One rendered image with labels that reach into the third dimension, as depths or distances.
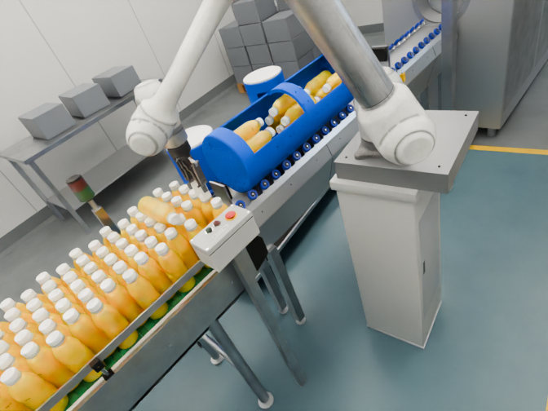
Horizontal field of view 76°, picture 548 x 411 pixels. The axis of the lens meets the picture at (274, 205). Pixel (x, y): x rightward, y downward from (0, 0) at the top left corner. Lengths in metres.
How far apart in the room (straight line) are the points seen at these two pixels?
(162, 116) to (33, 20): 3.80
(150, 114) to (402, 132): 0.65
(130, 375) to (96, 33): 4.21
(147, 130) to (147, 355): 0.73
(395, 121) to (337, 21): 0.29
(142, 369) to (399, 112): 1.10
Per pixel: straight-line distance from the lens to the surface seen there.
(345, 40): 0.92
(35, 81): 4.65
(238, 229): 1.15
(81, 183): 1.59
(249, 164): 1.39
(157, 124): 1.00
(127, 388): 1.34
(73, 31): 4.87
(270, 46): 5.06
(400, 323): 1.91
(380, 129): 1.01
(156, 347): 1.31
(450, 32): 2.31
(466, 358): 2.02
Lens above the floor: 1.78
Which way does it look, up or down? 36 degrees down
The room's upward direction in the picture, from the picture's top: 21 degrees counter-clockwise
